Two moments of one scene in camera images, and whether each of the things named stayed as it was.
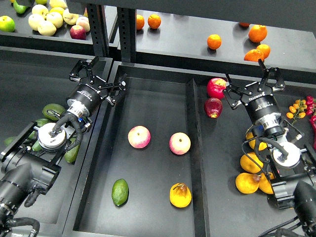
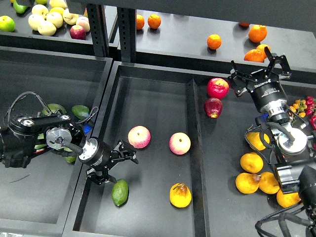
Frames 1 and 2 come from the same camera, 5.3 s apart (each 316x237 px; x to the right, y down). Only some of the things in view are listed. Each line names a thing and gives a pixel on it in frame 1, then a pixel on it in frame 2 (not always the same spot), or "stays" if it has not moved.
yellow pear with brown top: [180, 195] stays
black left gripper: [86, 98] to [95, 153]
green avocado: [120, 192] stays
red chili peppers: [310, 106] stays
